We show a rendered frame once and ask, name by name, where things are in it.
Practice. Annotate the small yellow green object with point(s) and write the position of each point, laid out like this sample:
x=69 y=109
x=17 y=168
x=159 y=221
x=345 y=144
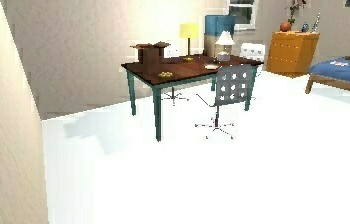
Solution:
x=165 y=74

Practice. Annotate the brown table with teal legs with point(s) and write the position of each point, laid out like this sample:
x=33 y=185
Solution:
x=179 y=70

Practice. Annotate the white flat object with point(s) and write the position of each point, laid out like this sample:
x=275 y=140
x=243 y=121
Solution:
x=211 y=66

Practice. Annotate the brown cardboard box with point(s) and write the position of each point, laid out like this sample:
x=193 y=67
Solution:
x=151 y=56

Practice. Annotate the grey perforated office chair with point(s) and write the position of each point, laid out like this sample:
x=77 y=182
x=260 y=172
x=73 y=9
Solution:
x=233 y=83

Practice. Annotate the yellow shade table lamp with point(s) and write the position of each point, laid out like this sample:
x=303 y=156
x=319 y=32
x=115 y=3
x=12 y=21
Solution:
x=188 y=30

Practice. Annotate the white shade table lamp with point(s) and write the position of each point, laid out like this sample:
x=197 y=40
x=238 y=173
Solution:
x=224 y=40

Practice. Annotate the white perforated office chair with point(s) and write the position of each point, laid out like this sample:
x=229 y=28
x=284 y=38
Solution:
x=253 y=50

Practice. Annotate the white framed window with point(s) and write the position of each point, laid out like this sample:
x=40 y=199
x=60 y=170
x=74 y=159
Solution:
x=243 y=13

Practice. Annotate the orange chest of drawers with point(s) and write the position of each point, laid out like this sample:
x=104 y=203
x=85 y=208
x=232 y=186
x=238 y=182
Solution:
x=291 y=51

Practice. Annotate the house plant in orange pot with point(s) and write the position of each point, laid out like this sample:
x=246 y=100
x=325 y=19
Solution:
x=286 y=25

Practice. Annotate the small blue round clock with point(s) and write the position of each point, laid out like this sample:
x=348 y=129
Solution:
x=305 y=27

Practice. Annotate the grey slender statuette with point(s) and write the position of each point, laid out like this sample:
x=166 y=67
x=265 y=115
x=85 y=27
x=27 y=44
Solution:
x=315 y=22

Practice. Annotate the blue bed with wooden frame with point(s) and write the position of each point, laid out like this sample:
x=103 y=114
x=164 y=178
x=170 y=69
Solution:
x=341 y=71

